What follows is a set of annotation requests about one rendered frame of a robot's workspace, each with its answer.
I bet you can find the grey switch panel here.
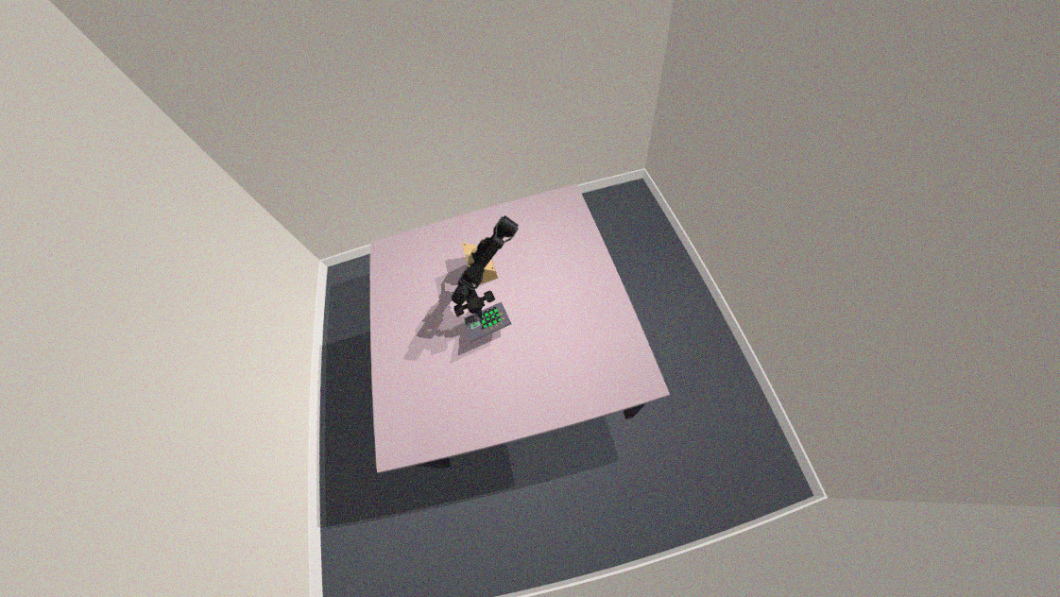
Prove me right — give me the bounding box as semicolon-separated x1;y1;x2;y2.
464;302;511;343

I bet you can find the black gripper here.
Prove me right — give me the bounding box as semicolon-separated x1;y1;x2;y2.
454;289;495;318

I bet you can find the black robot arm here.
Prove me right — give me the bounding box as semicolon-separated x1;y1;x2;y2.
452;216;519;314

